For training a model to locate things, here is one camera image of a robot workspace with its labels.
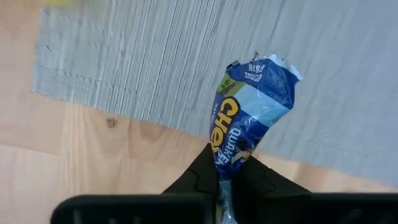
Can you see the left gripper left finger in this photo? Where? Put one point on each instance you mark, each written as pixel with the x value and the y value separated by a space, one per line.
pixel 202 177

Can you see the grey mesh mat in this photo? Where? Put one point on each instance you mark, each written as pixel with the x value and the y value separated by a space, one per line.
pixel 155 62

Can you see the yellow plastic bin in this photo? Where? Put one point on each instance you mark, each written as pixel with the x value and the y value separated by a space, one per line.
pixel 62 2

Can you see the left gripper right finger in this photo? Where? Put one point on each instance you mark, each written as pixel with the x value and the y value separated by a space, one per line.
pixel 258 180

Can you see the blue granola bar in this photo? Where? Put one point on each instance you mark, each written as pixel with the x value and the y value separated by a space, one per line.
pixel 248 109

